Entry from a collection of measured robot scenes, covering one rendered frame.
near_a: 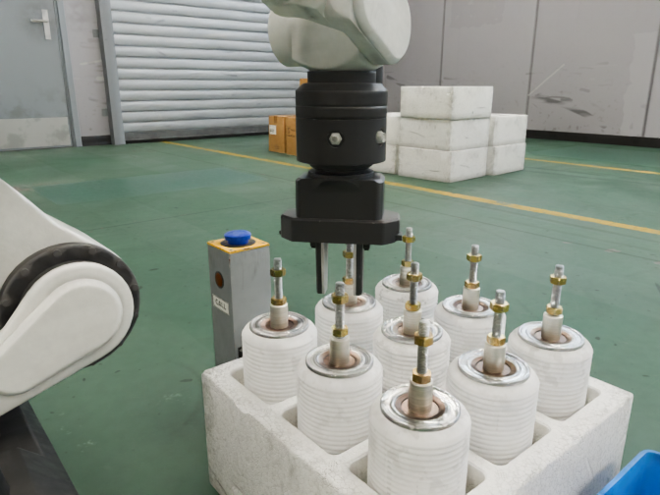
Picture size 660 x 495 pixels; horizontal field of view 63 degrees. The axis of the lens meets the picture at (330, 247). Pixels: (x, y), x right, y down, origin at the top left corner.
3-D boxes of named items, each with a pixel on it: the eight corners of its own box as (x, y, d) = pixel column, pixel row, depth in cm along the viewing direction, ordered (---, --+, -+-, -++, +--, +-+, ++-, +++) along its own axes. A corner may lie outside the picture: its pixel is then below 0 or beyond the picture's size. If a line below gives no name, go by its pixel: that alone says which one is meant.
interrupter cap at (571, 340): (515, 347, 63) (515, 341, 63) (520, 322, 70) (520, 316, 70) (584, 358, 61) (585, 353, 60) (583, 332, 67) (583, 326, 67)
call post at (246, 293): (239, 439, 86) (228, 254, 77) (218, 419, 91) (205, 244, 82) (276, 422, 91) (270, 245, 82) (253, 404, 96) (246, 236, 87)
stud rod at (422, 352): (418, 398, 50) (422, 323, 48) (412, 393, 51) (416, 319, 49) (427, 396, 50) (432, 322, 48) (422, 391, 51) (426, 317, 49)
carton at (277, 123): (297, 148, 486) (296, 114, 477) (312, 150, 468) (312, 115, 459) (268, 150, 468) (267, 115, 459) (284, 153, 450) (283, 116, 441)
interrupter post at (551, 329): (539, 341, 65) (542, 316, 64) (539, 333, 67) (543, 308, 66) (560, 345, 64) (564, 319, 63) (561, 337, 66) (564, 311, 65)
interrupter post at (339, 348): (350, 357, 61) (350, 331, 60) (351, 368, 59) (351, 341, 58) (328, 357, 61) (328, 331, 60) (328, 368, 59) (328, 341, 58)
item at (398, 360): (356, 447, 74) (357, 325, 68) (410, 424, 78) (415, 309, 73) (400, 489, 66) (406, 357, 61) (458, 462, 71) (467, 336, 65)
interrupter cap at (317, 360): (370, 347, 63) (370, 342, 63) (376, 381, 56) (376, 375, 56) (306, 348, 63) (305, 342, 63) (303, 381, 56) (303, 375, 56)
